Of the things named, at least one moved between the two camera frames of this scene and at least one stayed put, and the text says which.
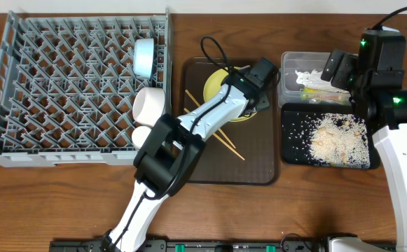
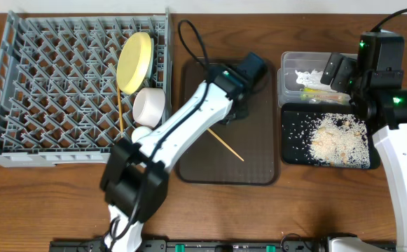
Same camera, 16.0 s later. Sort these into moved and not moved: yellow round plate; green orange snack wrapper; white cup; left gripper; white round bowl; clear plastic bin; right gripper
Moved: left gripper; yellow round plate
Not moved: white cup; green orange snack wrapper; clear plastic bin; white round bowl; right gripper
